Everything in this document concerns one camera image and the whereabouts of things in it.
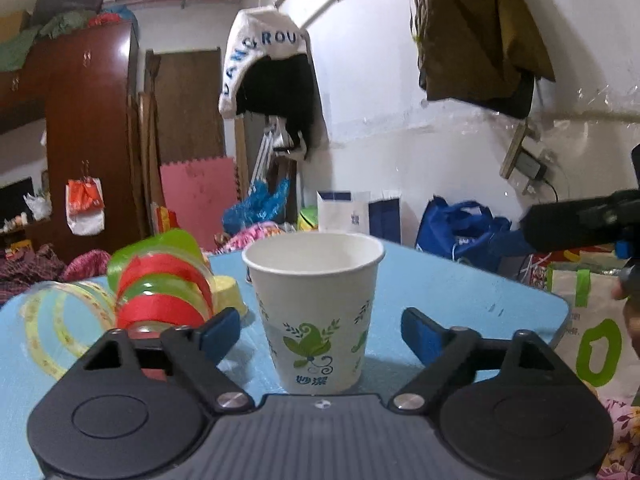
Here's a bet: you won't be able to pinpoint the floral cloth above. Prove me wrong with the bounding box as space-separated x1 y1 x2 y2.
596 396 640 480

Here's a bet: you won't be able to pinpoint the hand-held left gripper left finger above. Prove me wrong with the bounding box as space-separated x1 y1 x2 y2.
81 307 257 416

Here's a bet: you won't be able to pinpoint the orange white plastic bag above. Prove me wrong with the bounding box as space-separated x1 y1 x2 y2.
65 176 106 236

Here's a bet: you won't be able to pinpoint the grey cloth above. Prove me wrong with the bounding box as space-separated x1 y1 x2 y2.
29 0 104 27

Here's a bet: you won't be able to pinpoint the black hanging garment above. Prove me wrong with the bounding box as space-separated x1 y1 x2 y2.
235 54 322 162

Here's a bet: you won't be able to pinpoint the yellow small bowl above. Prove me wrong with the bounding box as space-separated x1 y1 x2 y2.
212 275 249 319

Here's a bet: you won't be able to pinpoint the blue tote bag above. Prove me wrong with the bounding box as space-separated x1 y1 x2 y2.
415 196 532 277

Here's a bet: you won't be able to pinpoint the wall power adapter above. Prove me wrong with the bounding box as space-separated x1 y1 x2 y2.
515 150 549 182

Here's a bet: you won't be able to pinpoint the blue plastic bag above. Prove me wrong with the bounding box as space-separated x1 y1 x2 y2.
222 178 291 236

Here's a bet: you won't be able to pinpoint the pink foam mat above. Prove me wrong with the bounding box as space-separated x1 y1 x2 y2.
159 156 241 252

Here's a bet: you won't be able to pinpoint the green cloth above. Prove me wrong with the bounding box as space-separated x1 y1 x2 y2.
0 10 97 72

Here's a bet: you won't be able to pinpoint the white green shopping bag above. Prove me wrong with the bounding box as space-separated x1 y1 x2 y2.
545 261 640 402

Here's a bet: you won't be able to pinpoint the white hanging jacket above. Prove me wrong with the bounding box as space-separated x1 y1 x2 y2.
218 6 313 120

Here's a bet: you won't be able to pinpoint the pink knitted cloth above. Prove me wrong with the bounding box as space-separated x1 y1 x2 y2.
214 222 287 257

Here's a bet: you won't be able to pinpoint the black cable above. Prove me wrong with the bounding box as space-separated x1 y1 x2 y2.
542 175 562 207

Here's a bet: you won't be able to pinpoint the black monitor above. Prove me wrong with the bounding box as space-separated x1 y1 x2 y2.
0 177 36 235

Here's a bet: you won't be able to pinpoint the white folding rack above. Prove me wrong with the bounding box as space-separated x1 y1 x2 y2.
247 115 297 196

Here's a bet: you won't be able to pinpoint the olive hanging clothes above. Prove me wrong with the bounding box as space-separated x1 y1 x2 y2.
409 0 557 119

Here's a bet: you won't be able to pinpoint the stack of red green tape rolls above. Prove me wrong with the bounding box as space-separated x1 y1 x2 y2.
106 228 217 347

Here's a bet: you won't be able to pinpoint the navy paper bag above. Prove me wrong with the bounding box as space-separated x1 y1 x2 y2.
369 196 402 244

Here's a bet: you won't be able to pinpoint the person's right hand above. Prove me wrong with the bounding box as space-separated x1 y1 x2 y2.
612 266 640 304

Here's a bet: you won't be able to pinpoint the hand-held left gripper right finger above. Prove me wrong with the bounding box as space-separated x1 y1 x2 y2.
386 307 564 416

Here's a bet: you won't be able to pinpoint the brown wooden wardrobe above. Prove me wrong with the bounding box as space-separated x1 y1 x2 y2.
0 22 147 262

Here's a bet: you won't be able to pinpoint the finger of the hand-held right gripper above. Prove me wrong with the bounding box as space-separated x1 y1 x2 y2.
519 190 640 254

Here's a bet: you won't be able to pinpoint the white paper cup green print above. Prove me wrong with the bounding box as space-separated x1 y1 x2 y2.
242 232 386 395

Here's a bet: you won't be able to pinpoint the clear tape roll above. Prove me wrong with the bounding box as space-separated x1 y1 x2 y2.
20 285 76 381
52 281 119 357

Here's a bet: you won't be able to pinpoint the brown wooden board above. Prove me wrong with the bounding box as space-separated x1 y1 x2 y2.
144 48 227 211

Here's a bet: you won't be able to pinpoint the white paper bag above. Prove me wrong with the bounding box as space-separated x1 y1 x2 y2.
316 190 371 236

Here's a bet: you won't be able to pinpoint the dark red patterned cloth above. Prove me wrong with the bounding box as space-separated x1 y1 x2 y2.
0 244 67 307

